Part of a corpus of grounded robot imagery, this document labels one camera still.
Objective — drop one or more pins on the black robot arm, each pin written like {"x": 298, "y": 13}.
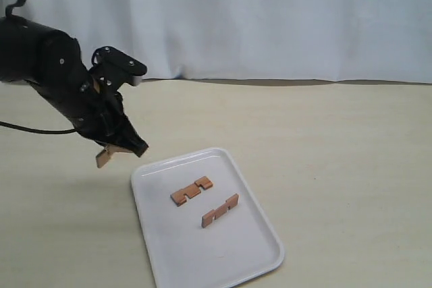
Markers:
{"x": 50, "y": 61}

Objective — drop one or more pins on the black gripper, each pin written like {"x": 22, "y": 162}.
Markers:
{"x": 94, "y": 106}

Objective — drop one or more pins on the notched wooden piece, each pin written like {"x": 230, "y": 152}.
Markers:
{"x": 214, "y": 214}
{"x": 106, "y": 154}
{"x": 181, "y": 196}

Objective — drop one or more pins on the white plastic tray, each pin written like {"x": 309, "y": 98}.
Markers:
{"x": 239, "y": 246}

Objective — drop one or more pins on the white cloth backdrop curtain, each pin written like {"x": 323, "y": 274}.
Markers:
{"x": 332, "y": 40}

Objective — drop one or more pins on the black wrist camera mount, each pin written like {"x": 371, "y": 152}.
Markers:
{"x": 115, "y": 68}

